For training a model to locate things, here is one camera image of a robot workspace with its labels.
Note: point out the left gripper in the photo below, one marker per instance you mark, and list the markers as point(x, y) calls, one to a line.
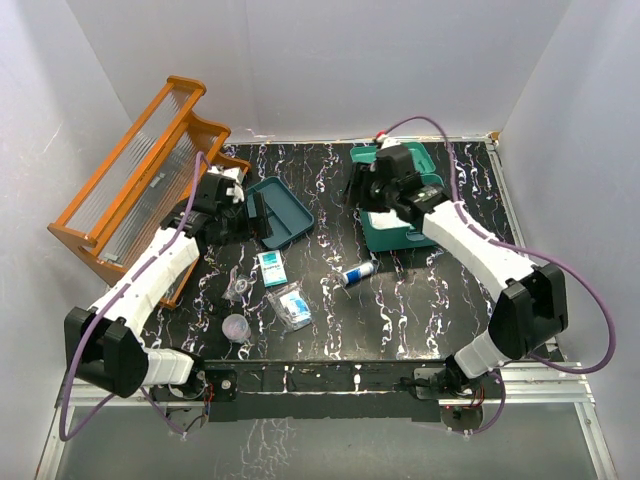
point(258, 222)

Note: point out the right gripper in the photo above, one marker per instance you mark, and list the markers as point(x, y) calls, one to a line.
point(360, 176)

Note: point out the blue divided tray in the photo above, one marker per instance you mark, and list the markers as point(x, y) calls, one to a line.
point(287, 216)

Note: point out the teal white wipe packet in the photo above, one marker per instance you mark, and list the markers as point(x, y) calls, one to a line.
point(272, 268)

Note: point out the small clear bag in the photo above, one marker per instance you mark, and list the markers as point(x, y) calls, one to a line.
point(238, 285)

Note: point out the green medicine box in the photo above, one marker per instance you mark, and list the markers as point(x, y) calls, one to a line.
point(413, 165)

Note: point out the clear bag blue bandages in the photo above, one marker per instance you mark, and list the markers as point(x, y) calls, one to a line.
point(291, 306)

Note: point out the white blue tube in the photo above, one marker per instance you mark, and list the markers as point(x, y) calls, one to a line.
point(357, 273)

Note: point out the white gauze packet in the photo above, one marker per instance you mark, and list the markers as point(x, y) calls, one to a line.
point(386, 220)

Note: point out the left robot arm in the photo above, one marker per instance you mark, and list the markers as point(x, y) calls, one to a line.
point(104, 344)

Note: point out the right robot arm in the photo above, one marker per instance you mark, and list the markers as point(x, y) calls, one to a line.
point(530, 300)

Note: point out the clear plastic cup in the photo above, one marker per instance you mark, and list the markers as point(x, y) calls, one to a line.
point(236, 328)

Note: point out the orange wooden shelf rack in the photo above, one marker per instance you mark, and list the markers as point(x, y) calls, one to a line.
point(114, 216)

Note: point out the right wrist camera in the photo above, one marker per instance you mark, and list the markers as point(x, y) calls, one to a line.
point(384, 140)

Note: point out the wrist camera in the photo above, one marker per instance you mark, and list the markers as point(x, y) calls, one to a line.
point(237, 174)
point(384, 140)

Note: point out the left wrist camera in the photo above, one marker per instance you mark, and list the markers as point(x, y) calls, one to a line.
point(237, 174)

